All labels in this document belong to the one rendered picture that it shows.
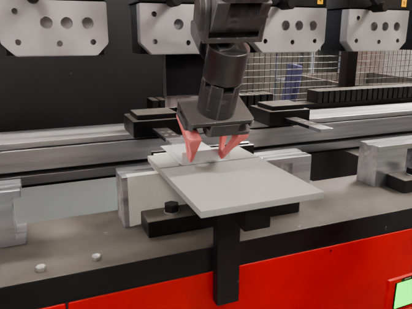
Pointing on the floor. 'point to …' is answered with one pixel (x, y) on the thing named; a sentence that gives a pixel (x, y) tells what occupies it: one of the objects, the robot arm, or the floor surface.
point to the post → (347, 68)
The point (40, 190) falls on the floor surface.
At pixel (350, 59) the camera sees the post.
